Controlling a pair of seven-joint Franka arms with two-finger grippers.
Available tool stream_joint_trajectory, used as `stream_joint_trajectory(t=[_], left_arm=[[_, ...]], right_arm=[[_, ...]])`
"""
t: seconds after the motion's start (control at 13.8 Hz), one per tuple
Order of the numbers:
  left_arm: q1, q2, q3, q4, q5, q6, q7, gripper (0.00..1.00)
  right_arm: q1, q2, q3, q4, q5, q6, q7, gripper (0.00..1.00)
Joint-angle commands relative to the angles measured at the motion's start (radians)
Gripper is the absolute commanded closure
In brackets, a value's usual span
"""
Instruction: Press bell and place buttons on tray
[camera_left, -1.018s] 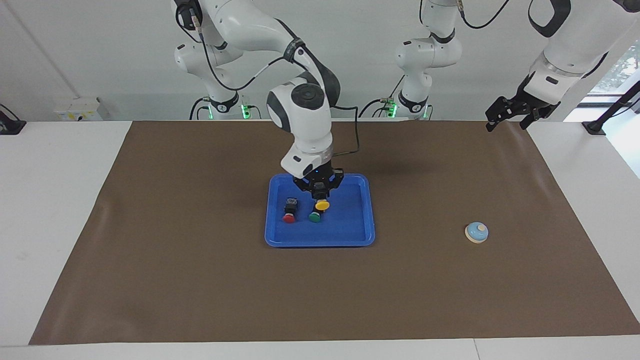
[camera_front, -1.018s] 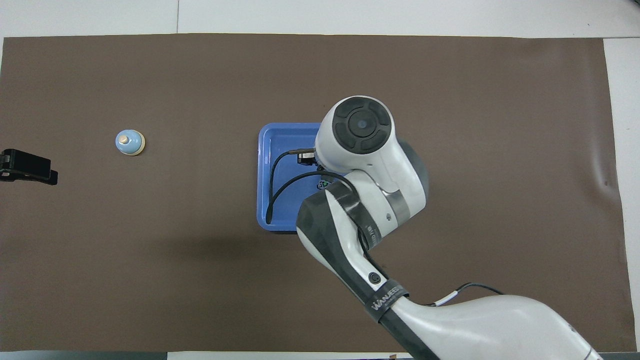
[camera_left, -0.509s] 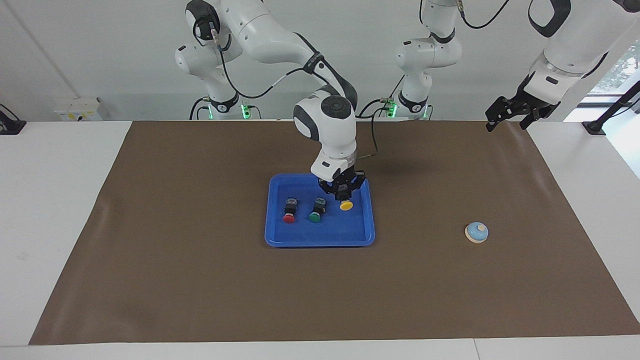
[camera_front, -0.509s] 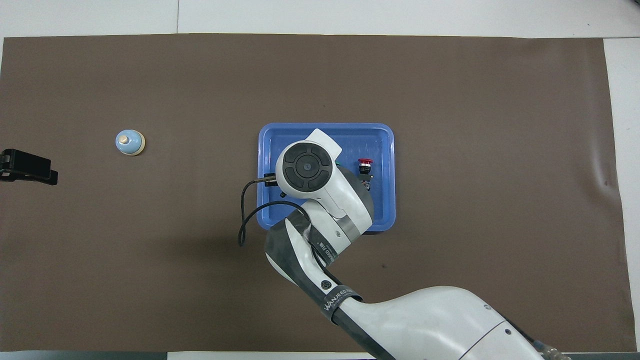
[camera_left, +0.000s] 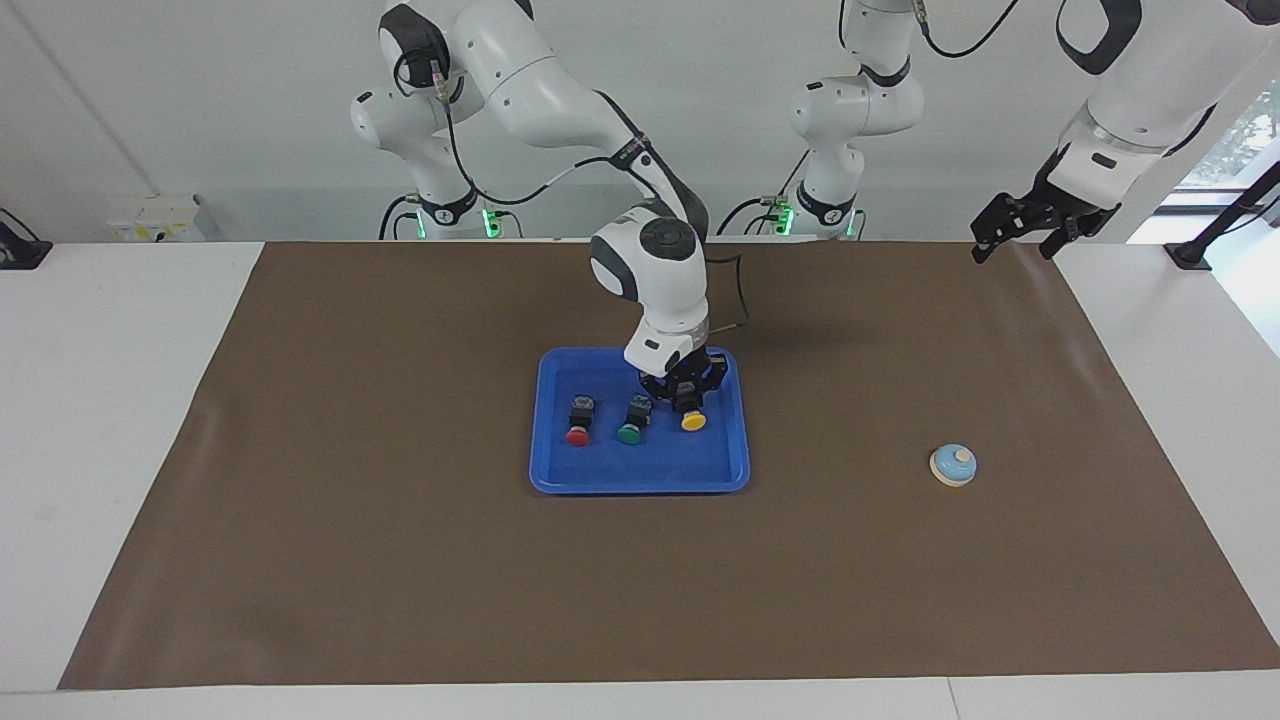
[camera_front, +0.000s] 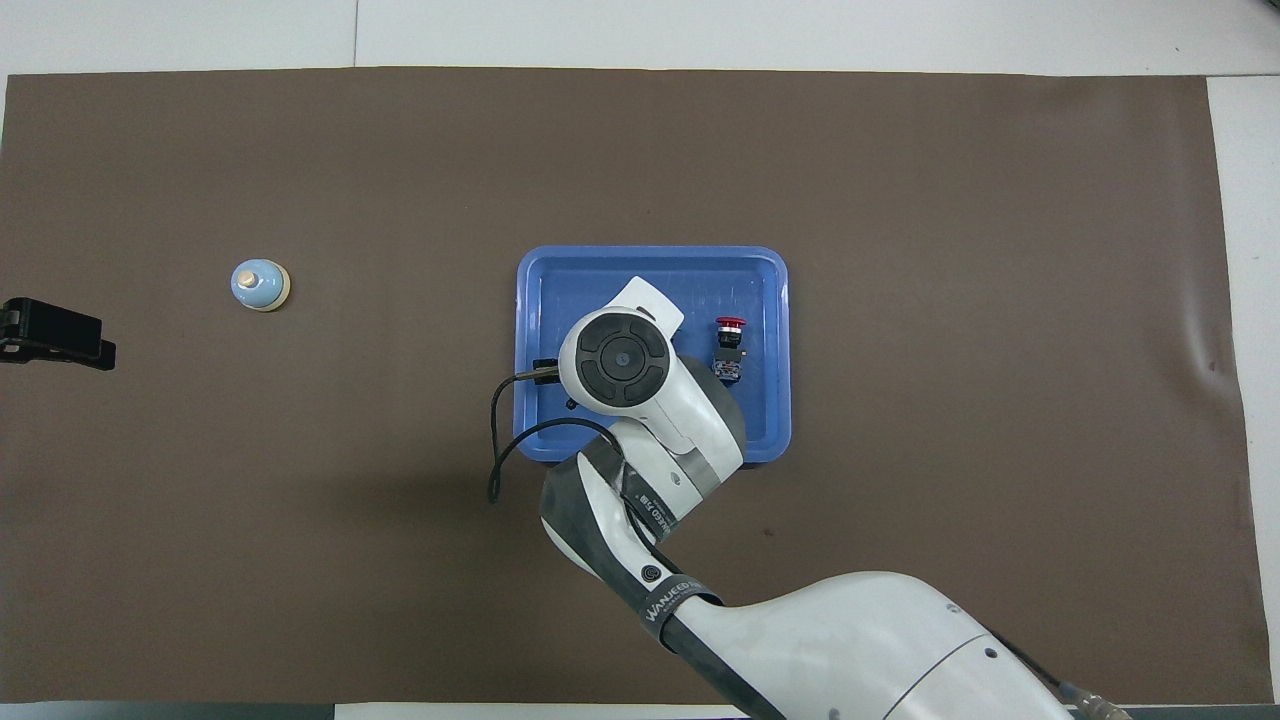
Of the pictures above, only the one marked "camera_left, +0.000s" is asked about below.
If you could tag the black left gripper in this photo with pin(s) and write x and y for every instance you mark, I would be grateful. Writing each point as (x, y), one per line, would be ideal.
(1050, 205)

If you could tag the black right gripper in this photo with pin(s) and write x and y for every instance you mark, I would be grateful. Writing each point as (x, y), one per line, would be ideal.
(690, 368)

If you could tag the yellow push button switch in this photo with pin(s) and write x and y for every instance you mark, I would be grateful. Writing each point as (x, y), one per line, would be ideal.
(693, 422)

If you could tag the green push button switch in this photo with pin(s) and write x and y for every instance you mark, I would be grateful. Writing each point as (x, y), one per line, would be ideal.
(629, 435)

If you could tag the red push button switch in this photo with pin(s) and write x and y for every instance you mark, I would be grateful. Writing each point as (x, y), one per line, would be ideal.
(578, 436)

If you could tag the light blue call bell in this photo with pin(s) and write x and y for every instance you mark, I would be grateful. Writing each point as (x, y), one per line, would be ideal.
(953, 468)

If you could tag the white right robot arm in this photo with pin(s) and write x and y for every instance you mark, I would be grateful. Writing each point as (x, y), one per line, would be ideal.
(660, 270)

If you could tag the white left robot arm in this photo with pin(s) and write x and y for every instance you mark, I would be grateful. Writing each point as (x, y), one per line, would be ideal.
(1150, 80)

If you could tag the blue plastic tray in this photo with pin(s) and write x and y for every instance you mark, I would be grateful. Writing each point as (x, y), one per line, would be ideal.
(640, 465)

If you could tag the brown table mat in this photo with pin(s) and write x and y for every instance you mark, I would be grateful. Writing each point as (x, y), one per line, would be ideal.
(640, 580)

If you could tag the window pane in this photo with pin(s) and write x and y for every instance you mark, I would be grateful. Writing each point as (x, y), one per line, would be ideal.
(1240, 140)

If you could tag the black table clamp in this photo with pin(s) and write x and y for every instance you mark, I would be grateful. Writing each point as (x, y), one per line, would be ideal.
(20, 252)

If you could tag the white wall outlet box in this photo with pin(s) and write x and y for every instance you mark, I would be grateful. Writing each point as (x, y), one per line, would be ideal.
(160, 222)

